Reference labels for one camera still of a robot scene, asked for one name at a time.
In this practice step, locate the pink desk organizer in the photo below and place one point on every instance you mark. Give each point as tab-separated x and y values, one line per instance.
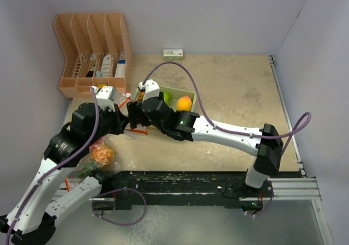
85	38

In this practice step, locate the white tube in organizer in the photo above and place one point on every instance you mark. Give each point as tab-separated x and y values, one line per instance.
106	66

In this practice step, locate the yellow orange toy fruit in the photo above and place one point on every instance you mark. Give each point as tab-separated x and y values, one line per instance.
184	104

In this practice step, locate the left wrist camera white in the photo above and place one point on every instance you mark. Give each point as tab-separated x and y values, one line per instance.
105	97

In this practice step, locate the toy pineapple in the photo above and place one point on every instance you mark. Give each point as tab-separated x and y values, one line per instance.
99	156

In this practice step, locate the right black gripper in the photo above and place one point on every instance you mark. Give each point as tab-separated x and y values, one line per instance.
133	111

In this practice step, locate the green plastic basket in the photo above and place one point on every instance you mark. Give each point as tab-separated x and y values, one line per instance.
185	95

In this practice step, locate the white blue box in organizer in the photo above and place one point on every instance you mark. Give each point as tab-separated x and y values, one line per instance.
121	65

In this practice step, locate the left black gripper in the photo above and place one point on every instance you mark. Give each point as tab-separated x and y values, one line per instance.
120	119

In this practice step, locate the clear zip bag orange zipper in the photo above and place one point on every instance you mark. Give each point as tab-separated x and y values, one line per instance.
71	182

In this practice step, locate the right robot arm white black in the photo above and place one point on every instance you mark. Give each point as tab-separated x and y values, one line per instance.
262	143

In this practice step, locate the green toy lime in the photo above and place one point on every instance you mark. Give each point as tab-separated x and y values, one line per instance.
167	98

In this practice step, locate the small white green box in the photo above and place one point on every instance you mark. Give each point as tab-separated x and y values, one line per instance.
173	54

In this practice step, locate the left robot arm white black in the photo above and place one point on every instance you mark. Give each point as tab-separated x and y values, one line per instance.
34	219

